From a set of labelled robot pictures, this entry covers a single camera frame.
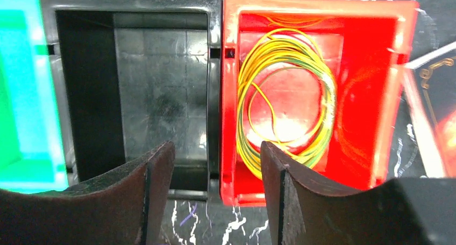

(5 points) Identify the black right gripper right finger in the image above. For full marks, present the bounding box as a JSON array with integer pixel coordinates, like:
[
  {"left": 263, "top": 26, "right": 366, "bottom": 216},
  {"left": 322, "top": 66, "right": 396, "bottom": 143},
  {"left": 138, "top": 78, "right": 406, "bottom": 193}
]
[{"left": 260, "top": 141, "right": 455, "bottom": 244}]

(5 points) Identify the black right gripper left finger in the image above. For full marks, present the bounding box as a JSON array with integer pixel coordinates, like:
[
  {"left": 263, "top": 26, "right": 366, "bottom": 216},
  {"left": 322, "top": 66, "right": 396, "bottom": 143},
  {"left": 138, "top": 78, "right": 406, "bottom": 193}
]
[{"left": 1, "top": 141, "right": 175, "bottom": 244}]

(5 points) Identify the green storage bin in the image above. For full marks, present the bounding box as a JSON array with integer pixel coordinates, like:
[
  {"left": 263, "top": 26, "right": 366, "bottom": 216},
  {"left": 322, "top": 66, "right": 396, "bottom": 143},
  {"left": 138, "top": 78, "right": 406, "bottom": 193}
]
[{"left": 1, "top": 0, "right": 68, "bottom": 193}]

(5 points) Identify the red storage bin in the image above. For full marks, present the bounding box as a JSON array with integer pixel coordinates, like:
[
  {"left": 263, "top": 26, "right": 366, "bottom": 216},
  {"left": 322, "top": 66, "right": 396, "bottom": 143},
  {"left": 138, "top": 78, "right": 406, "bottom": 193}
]
[{"left": 220, "top": 0, "right": 419, "bottom": 206}]

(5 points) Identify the black storage bin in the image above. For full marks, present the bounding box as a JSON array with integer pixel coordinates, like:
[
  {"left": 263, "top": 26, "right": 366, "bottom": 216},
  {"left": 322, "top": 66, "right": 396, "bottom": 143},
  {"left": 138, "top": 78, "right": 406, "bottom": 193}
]
[{"left": 40, "top": 0, "right": 223, "bottom": 201}]

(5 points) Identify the dark paperback book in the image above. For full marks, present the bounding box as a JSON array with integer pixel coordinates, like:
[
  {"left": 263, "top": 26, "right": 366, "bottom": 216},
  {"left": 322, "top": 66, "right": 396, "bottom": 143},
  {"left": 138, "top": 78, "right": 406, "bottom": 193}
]
[{"left": 403, "top": 42, "right": 455, "bottom": 178}]

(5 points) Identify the yellow-green wire coil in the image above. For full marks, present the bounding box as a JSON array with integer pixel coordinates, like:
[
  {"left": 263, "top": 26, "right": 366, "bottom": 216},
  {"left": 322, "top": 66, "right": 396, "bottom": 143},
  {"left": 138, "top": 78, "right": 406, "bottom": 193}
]
[{"left": 236, "top": 15, "right": 338, "bottom": 180}]

